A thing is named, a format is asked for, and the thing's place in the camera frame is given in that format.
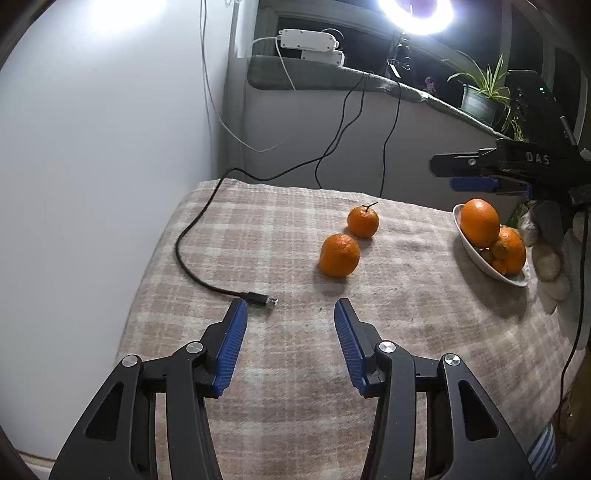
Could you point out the blue striped clothing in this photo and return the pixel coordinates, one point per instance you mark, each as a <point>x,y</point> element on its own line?
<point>542,454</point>

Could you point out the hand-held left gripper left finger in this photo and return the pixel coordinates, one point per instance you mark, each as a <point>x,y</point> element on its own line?
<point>231,346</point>

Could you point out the white floral plate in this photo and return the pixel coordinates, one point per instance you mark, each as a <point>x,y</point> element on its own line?
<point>489,273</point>

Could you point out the white power adapter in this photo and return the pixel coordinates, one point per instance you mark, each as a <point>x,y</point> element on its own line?
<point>323,57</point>
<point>304,39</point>

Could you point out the black light stand clamp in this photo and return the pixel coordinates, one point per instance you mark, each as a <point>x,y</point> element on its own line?
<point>399,53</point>

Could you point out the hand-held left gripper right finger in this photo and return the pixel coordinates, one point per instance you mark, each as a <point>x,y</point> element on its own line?
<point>348,341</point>

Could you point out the large orange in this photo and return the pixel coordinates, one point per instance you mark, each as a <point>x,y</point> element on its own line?
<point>480,222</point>

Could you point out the tangerine with stem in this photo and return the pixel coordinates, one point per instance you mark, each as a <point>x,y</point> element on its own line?
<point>363,222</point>

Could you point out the small purple flower plant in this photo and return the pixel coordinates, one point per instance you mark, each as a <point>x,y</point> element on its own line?
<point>430,84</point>

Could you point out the person's right hand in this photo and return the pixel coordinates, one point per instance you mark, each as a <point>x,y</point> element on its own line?
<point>551,267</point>

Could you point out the window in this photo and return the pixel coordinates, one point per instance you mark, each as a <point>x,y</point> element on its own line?
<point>360,46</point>

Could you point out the plaid blanket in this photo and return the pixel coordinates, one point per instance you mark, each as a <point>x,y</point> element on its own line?
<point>286,240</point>

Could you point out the potted spider plant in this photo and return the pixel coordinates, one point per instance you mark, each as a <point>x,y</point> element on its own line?
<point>478,106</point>

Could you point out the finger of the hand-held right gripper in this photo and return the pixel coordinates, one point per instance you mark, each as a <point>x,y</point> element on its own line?
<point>461,164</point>
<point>475,184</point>

